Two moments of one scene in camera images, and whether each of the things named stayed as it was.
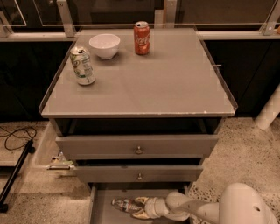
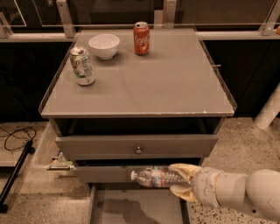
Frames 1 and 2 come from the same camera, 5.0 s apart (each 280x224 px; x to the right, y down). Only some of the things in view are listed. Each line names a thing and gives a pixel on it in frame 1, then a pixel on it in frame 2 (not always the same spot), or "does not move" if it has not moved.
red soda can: x=142 y=38 does not move
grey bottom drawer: x=101 y=195 does not move
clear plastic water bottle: x=127 y=204 → x=159 y=177
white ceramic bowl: x=105 y=45 does not move
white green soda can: x=82 y=65 does not move
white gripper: x=151 y=207 → x=205 y=184
